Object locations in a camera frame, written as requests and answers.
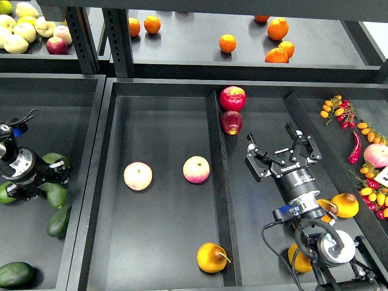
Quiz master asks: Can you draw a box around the yellow pear with stem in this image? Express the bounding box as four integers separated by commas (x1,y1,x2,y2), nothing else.
196,242,231,273

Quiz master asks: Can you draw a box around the cherry tomato bunch lower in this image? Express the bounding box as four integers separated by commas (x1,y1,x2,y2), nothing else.
350,162,387,221

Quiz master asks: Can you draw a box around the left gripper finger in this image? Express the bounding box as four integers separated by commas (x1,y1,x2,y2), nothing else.
45,159,72,184
5,182,47,200

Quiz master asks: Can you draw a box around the dark avocado by wall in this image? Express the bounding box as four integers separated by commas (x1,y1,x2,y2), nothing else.
47,206,72,238

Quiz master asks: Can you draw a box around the orange cherry tomato string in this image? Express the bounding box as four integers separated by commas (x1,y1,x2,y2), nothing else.
356,121,388,146

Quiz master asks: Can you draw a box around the cherry tomato bunch upper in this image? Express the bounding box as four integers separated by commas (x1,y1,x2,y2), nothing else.
319,95,356,129

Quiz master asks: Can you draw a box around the orange large upper right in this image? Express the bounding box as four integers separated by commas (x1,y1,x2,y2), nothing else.
267,17,289,41

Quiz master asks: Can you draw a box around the pale yellow apple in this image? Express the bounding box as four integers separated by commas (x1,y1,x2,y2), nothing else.
3,35,28,54
0,14,16,33
35,16,56,38
13,22,36,44

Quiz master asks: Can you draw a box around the red apple on shelf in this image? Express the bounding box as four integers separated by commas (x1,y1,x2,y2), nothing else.
46,36,69,55

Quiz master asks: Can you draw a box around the bright red apple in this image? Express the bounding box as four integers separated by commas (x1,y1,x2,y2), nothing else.
219,86,246,112

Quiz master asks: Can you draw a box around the dark green avocado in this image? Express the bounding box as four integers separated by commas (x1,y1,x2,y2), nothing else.
43,183,68,209

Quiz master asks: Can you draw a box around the pale yellow apple middle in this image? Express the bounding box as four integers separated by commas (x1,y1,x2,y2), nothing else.
13,22,36,44

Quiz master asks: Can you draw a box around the dark red apple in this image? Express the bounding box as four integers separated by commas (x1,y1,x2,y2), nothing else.
220,110,243,136

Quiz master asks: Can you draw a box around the orange top edge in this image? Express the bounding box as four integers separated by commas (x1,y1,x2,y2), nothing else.
254,15,270,23

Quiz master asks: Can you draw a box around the pale yellow apple left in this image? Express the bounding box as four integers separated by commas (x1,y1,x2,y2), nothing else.
0,14,16,33

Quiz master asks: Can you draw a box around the large black divided tray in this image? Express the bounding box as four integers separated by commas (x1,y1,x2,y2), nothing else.
81,78,387,290

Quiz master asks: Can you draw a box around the light green avocado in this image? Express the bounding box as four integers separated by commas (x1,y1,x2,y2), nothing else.
0,182,16,204

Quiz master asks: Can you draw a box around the red chili pepper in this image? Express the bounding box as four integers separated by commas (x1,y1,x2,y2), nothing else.
347,131,362,164

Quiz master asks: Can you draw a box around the cherry tomato bunch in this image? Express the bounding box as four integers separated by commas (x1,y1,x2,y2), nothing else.
350,162,387,221
319,95,356,129

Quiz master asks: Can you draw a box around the orange front right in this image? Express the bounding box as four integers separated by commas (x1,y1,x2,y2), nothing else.
265,48,289,63

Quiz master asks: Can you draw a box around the pink peach on shelf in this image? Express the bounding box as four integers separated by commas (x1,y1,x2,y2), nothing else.
53,25,72,45

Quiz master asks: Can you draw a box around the pink peach centre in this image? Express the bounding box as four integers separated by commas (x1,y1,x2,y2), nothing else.
182,156,210,184

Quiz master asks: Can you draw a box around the orange centre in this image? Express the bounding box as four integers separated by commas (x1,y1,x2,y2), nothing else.
219,34,237,53

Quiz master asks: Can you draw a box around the yellow pear under arm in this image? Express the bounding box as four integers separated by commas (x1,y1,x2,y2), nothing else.
317,199,338,226

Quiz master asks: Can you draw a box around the orange right small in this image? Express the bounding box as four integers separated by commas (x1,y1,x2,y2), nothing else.
278,41,295,58

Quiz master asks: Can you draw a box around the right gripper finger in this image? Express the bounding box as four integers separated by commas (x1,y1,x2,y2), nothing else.
244,133,286,182
284,122,323,166

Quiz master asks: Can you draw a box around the pale yellow apple front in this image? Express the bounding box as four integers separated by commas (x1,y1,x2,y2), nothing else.
3,35,28,54

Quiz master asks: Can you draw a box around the black left tray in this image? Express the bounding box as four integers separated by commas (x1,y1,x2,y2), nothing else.
1,73,105,290

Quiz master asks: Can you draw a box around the white label card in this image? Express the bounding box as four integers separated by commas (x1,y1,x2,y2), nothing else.
374,166,388,187

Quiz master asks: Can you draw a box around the dark avocado bottom left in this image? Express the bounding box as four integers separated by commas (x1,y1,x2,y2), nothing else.
1,262,35,288

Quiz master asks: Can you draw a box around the green avocado upper left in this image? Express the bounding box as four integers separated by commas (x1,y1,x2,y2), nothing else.
42,152,72,168

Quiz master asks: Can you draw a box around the black shelf rack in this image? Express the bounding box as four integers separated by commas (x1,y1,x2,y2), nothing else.
1,1,387,84

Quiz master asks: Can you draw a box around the yellow pear right edge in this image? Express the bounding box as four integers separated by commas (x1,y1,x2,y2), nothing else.
331,193,360,218

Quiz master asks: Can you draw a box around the yellow pear bottom right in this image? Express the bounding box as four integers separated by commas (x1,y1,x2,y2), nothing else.
287,243,313,273

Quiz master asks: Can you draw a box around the pink peach left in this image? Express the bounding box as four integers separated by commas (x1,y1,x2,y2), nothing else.
124,161,153,191

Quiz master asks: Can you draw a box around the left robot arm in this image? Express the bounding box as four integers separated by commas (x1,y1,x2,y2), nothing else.
1,108,72,209

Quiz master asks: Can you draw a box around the pink peach right edge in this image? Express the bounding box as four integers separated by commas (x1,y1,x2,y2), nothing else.
363,144,387,169

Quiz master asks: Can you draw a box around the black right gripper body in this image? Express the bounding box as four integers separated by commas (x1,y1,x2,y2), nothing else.
270,156,321,205

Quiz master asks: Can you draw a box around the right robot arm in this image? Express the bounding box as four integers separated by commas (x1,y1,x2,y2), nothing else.
244,122,387,290

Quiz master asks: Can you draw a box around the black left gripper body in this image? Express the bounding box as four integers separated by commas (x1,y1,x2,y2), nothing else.
7,147,51,190

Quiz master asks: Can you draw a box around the yellow lemon on shelf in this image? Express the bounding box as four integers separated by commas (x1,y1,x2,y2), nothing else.
17,16,37,27

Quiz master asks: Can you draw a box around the pale yellow apple right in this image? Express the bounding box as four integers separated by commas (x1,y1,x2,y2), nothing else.
35,16,56,38

